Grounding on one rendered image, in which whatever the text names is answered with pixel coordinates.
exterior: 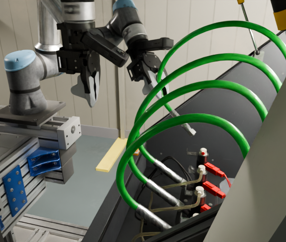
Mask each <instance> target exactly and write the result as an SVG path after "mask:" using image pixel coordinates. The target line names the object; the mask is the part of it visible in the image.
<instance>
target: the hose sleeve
mask: <svg viewBox="0 0 286 242"><path fill-rule="evenodd" d="M169 113H170V114H171V116H172V117H176V116H179V114H178V113H177V112H176V111H175V110H174V109H173V110H171V111H170V112H169ZM181 126H182V127H183V128H184V130H186V131H187V132H189V131H190V130H191V129H192V128H191V127H190V126H189V125H188V124H187V123H185V124H181Z"/></svg>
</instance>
